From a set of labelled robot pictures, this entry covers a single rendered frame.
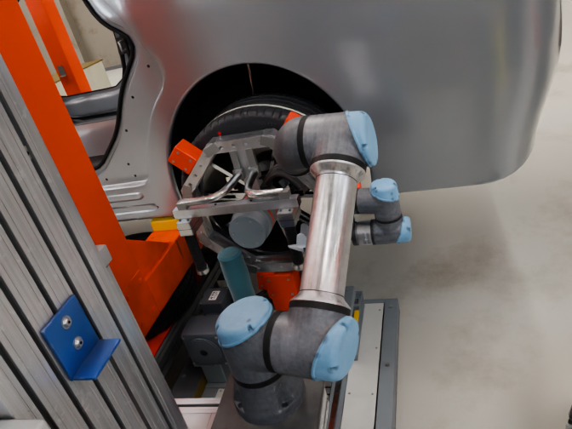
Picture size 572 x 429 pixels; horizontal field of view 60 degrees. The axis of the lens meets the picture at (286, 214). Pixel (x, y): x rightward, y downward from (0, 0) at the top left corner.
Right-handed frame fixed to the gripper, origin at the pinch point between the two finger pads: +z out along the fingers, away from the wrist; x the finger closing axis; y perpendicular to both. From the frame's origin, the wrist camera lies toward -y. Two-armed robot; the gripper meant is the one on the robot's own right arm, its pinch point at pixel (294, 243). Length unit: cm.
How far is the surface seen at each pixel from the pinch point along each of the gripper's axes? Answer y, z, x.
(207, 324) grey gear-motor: -42, 49, -12
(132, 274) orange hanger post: -8, 63, -1
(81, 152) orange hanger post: 38, 63, -3
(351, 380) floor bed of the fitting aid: -75, -3, -13
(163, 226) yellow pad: -13, 72, -42
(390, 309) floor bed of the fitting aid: -75, -17, -55
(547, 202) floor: -83, -103, -153
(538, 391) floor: -83, -72, -16
